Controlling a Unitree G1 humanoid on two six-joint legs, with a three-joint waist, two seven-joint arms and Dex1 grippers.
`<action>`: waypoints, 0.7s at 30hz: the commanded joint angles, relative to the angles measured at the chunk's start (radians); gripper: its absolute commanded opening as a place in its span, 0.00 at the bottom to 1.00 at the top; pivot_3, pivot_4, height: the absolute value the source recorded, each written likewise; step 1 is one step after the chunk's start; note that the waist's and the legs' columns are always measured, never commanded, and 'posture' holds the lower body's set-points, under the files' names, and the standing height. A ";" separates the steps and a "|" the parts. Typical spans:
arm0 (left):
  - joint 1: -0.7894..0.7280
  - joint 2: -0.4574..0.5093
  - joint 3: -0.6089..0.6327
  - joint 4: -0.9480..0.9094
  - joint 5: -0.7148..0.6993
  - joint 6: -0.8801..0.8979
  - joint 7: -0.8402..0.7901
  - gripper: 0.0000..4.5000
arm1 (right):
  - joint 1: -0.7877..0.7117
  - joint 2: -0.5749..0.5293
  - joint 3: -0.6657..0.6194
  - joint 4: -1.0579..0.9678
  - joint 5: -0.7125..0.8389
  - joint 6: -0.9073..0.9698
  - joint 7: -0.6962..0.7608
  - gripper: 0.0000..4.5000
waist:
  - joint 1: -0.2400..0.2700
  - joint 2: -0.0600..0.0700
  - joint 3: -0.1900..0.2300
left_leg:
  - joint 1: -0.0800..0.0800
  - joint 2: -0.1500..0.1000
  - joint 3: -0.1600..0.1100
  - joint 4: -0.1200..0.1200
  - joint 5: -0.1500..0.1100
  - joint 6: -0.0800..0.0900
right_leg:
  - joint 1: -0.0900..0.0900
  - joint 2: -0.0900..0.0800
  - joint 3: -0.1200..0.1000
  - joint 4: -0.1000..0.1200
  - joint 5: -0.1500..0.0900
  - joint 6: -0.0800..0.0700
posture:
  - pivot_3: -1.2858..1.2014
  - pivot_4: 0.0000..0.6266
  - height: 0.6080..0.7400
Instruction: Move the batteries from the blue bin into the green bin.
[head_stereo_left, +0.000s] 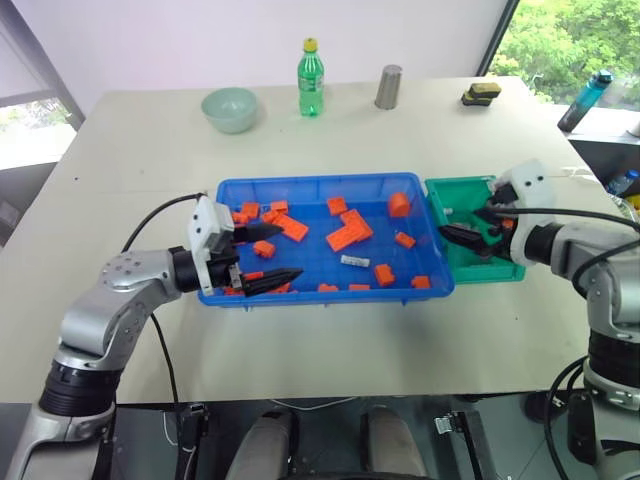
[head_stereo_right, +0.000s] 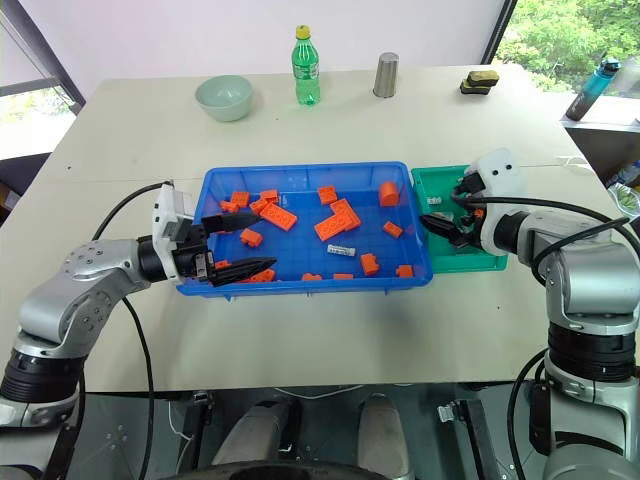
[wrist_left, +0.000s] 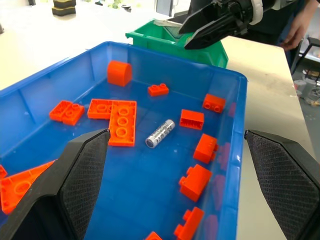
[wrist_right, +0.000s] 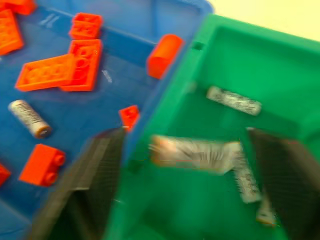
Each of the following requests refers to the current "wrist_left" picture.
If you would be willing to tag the orange brick with side studs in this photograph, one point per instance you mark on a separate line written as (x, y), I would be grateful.
(213, 103)

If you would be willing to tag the black and yellow stacked object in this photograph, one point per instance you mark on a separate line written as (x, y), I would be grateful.
(63, 7)

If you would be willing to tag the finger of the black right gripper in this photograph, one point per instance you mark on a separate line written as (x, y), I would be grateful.
(212, 33)
(205, 15)

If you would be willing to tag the small orange two-stud brick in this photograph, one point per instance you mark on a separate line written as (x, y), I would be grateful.
(158, 90)

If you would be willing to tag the person's bare hand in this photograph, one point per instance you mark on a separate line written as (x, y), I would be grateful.
(297, 27)

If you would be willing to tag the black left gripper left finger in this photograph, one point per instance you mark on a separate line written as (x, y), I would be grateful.
(80, 175)

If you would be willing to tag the grey clutter on floor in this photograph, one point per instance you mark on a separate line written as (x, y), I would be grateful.
(308, 90)

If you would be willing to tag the large orange flat plate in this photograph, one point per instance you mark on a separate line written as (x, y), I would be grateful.
(17, 187)

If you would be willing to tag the orange square flat brick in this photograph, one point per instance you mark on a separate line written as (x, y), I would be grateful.
(66, 113)

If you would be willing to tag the green plastic bin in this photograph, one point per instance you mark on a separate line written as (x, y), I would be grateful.
(155, 41)

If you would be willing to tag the blue plastic bin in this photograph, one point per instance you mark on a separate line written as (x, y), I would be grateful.
(140, 180)

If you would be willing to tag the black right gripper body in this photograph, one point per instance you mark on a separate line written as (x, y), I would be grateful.
(242, 11)

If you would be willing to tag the silver AA battery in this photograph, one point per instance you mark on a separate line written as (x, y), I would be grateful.
(160, 133)

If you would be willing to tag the orange hollow brick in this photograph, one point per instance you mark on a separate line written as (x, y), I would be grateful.
(191, 117)

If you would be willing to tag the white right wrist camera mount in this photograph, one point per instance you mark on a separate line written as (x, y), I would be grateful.
(257, 10)

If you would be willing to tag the long orange flat brick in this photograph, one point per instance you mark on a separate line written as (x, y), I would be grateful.
(123, 125)

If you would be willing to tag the orange toy brick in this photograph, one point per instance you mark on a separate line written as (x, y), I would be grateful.
(190, 223)
(205, 148)
(153, 236)
(2, 172)
(196, 182)

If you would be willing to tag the person in dark clothes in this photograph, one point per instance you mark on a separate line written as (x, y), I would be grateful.
(272, 27)

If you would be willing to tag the orange rounded block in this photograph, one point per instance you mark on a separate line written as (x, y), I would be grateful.
(118, 73)

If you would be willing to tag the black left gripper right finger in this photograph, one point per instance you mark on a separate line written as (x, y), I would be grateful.
(285, 180)

